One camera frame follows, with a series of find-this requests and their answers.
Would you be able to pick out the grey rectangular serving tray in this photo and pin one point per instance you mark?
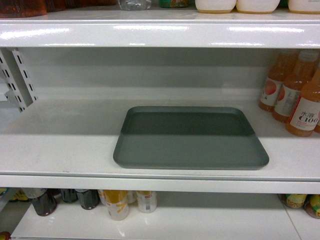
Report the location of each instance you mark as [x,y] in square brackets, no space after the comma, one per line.
[188,138]

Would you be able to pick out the white drink bottle lower shelf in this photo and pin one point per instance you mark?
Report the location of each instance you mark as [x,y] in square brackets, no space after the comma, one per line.
[147,201]

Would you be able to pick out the yellow white drink bottle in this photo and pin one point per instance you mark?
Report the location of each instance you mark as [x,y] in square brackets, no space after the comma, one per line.
[117,204]

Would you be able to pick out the white metal shelf unit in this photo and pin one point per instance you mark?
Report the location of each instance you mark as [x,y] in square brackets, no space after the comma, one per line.
[89,66]

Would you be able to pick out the dark cola bottle lower middle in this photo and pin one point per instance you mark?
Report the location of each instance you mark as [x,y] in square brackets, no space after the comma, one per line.
[88,198]

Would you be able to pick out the dark cola bottle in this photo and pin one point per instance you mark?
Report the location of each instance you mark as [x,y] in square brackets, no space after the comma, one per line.
[43,201]
[88,198]

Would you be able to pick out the clear bottle top shelf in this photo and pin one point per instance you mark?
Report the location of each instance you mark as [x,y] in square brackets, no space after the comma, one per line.
[134,5]

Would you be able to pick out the white jug top middle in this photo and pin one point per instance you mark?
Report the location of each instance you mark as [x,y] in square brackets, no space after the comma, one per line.
[215,6]

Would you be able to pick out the white jug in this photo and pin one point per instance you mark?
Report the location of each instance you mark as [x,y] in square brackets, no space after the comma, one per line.
[256,6]
[215,6]
[304,6]

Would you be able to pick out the orange juice bottle middle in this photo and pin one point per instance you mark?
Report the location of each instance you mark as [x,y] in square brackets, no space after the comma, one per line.
[292,86]

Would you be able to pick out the orange juice bottle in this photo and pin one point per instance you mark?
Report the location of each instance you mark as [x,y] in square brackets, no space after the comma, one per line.
[277,74]
[292,86]

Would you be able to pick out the orange juice bottle back left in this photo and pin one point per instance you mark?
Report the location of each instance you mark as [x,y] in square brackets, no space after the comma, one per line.
[277,74]

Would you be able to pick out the white jug top centre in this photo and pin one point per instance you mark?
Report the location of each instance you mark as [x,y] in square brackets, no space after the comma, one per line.
[256,6]

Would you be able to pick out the dark cola bottle lower left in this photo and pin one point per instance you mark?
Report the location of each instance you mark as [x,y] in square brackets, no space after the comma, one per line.
[43,201]

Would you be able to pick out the orange juice bottle C100 label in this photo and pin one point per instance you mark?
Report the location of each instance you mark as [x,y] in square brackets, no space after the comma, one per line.
[306,113]

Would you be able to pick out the white jug top right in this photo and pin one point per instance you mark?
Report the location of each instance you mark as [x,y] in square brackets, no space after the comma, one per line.
[304,6]

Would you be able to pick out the brown package top left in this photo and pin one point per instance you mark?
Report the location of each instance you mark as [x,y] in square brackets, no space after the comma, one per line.
[22,8]

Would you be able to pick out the white perforated shelf bracket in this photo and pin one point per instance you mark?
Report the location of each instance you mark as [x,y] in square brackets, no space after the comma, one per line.
[20,87]

